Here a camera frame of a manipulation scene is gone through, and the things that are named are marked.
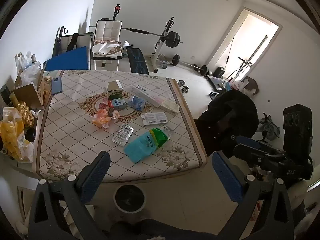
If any green snack packet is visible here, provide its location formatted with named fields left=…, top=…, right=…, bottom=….
left=150, top=128, right=169, bottom=149

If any red black handle pole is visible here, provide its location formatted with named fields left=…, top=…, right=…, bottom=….
left=112, top=4, right=121, bottom=22

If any small green white box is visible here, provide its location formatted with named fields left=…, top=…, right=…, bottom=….
left=107, top=80, right=124, bottom=100

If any round white trash bin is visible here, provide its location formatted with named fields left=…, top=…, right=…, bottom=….
left=114, top=184, right=146, bottom=213

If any white door frame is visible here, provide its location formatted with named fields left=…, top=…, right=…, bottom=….
left=206, top=7, right=283, bottom=81

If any yellow plastic bag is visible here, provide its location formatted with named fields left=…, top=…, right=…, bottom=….
left=0, top=107, right=35, bottom=163

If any black hanging garment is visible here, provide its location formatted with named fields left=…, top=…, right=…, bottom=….
left=66, top=33, right=79, bottom=52

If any black round jar lid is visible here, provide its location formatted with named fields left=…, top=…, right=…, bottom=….
left=25, top=129, right=37, bottom=142

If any barbell with black plates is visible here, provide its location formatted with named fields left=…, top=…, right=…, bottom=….
left=89, top=25, right=181, bottom=49

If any white padded chair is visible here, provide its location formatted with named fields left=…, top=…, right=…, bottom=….
left=92, top=19, right=123, bottom=71

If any beige cloth pile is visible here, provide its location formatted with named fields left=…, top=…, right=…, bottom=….
left=92, top=40, right=123, bottom=57

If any silver blister pack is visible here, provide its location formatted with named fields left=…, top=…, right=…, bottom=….
left=112, top=123, right=134, bottom=146

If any brown cardboard box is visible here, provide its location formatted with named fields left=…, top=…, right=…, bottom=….
left=11, top=61, right=48, bottom=108

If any small chrome dumbbell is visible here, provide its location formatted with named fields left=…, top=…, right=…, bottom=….
left=178, top=80, right=190, bottom=94

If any black jacket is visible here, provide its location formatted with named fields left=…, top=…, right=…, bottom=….
left=194, top=89, right=259, bottom=161

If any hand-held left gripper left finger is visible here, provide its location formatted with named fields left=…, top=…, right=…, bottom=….
left=27, top=151, right=112, bottom=240

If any white padded board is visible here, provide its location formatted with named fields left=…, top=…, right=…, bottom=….
left=53, top=32, right=94, bottom=58

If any person's right forearm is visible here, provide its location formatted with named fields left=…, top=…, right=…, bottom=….
left=287, top=179, right=308, bottom=218

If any brown wooden stool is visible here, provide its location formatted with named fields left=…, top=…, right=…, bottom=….
left=241, top=76, right=260, bottom=96

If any gold ribbed bottle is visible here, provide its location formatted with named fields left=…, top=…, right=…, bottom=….
left=9, top=92, right=36, bottom=128

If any teal plastic bag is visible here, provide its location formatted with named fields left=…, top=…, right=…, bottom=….
left=124, top=132, right=160, bottom=164

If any blue foam mat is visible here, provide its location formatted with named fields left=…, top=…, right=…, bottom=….
left=46, top=46, right=90, bottom=71

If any blue white tissue packet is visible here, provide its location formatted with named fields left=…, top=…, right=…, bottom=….
left=108, top=98, right=127, bottom=111

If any grey floor fan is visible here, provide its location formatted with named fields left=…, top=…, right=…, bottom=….
left=257, top=113, right=282, bottom=143

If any blue phone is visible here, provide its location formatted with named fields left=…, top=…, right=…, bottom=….
left=51, top=77, right=63, bottom=96

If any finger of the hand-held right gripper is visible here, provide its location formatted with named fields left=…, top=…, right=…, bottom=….
left=234, top=144, right=275, bottom=165
left=236, top=136, right=284, bottom=155

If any long floor barbell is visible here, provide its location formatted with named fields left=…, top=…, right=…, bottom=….
left=172, top=54, right=208, bottom=77

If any white plastic bag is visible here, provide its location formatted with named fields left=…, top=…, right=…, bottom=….
left=20, top=64, right=42, bottom=88

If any white card pack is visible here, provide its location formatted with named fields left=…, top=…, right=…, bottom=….
left=141, top=112, right=168, bottom=126

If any blue wrapper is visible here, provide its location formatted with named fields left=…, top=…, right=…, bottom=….
left=128, top=95, right=146, bottom=111

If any white barbell rack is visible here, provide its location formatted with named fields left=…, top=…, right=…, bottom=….
left=149, top=17, right=175, bottom=73

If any black weight bench pad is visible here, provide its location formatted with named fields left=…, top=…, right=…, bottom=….
left=126, top=46, right=150, bottom=75

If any orange wrapper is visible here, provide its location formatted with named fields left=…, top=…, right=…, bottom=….
left=92, top=108, right=120, bottom=129

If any clear plastic bottle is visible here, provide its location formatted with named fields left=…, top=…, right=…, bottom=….
left=29, top=52, right=41, bottom=68
left=15, top=52, right=25, bottom=70

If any floral quilted tablecloth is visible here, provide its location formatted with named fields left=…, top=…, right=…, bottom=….
left=35, top=69, right=208, bottom=183

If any long white toothpaste box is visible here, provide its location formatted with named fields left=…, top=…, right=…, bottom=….
left=131, top=84, right=180, bottom=116

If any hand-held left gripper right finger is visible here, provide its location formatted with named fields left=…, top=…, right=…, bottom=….
left=212, top=151, right=294, bottom=240

